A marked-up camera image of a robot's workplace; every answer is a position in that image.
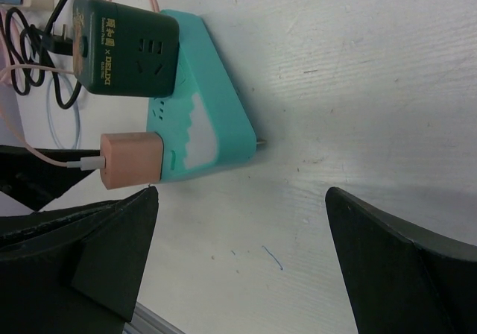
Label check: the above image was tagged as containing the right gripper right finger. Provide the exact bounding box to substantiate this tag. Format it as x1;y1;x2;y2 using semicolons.
325;187;476;333

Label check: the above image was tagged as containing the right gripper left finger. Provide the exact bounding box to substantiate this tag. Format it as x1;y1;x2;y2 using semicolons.
1;186;159;333

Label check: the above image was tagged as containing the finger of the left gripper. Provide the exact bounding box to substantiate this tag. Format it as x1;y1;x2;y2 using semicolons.
1;145;92;211

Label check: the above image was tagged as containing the thin pink usb cable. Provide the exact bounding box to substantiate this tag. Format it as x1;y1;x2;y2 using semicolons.
0;0;161;171

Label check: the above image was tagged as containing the salmon pink usb charger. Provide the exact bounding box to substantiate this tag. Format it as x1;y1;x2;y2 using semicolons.
100;132;164;189

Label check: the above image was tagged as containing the black power cord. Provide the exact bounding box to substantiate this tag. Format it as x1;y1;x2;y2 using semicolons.
5;0;89;110

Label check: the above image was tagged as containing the dark green cube socket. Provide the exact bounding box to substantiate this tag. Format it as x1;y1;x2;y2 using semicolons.
72;0;180;98

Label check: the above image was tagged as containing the teal triangular power socket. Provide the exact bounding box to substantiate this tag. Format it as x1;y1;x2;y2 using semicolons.
146;10;257;182

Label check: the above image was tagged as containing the aluminium frame rail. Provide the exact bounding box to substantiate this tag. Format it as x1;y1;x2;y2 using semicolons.
123;302;185;334

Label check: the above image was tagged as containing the light blue thin cable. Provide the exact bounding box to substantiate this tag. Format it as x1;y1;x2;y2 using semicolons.
48;76;83;151

